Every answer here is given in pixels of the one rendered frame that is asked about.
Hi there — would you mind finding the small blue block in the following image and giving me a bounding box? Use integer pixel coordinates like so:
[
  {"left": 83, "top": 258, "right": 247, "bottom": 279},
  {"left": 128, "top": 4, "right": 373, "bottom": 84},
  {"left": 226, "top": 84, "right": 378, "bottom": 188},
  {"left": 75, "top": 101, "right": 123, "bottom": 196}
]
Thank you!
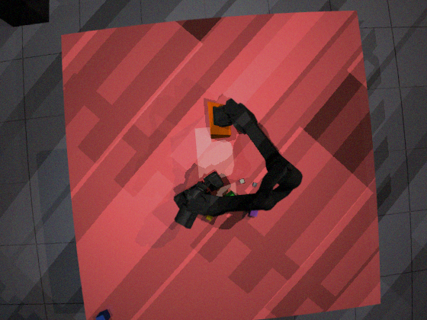
[{"left": 95, "top": 310, "right": 111, "bottom": 320}]

